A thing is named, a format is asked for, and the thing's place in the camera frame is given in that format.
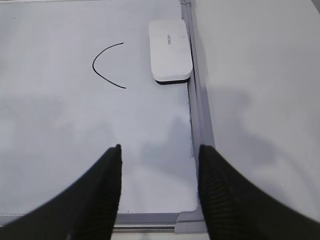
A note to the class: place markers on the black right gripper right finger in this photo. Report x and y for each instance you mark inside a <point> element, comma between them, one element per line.
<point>235,209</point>

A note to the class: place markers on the white magnetic whiteboard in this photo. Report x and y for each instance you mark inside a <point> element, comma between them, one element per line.
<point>75,80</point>

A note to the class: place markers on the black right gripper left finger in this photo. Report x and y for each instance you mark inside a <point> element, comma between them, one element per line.
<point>86,210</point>

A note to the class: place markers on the white whiteboard eraser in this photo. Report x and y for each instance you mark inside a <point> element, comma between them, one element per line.
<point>170,52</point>

